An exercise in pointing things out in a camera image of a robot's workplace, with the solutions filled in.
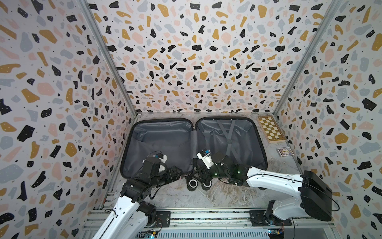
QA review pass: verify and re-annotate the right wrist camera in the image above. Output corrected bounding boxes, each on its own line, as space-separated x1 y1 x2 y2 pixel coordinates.
197 149 214 169

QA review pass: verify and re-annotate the left aluminium corner post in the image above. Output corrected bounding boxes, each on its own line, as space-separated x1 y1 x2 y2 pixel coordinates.
78 0 137 119

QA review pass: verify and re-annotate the aluminium corner post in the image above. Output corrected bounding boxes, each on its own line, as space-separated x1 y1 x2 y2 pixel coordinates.
78 0 137 119
272 0 341 116

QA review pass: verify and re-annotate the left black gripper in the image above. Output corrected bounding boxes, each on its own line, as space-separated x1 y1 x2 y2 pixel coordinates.
150 165 183 189

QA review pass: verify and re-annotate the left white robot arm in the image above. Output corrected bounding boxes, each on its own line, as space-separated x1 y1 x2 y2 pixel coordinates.
94 154 183 239

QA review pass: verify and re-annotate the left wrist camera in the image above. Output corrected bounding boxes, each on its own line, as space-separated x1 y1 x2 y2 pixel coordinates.
155 153 167 163

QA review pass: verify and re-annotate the wooden chessboard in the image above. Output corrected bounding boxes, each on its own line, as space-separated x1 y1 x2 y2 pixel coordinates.
258 116 286 143

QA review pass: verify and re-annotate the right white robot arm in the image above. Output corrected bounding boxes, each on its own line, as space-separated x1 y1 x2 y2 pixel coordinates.
188 149 333 226

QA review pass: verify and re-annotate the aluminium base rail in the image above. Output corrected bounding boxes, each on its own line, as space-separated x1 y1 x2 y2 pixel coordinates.
80 207 302 239

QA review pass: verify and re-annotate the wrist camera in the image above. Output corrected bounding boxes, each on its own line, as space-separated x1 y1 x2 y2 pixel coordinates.
155 153 167 163
197 149 214 169

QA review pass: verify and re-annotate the small playing card box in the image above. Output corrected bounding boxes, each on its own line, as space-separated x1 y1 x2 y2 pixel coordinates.
277 147 294 157

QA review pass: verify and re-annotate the pink hard-shell suitcase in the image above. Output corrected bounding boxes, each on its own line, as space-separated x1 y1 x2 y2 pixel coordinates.
120 117 268 183

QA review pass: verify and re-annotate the right aluminium corner post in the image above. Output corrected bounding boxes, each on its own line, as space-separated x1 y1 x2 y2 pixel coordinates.
272 0 341 116

